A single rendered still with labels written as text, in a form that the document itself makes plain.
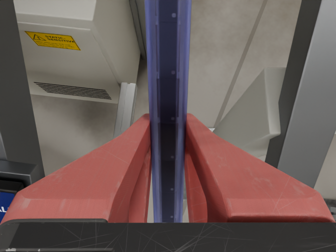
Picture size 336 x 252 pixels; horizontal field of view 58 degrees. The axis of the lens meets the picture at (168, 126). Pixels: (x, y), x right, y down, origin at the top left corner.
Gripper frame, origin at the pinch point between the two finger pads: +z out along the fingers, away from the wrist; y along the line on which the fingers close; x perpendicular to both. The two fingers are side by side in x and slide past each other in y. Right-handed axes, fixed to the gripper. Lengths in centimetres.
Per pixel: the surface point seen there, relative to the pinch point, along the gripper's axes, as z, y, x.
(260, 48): 101, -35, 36
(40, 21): 43.6, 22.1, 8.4
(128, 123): 54, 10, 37
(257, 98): 14.7, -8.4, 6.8
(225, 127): 26.5, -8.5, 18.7
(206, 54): 100, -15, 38
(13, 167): 10.9, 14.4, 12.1
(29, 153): 15.6, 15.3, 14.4
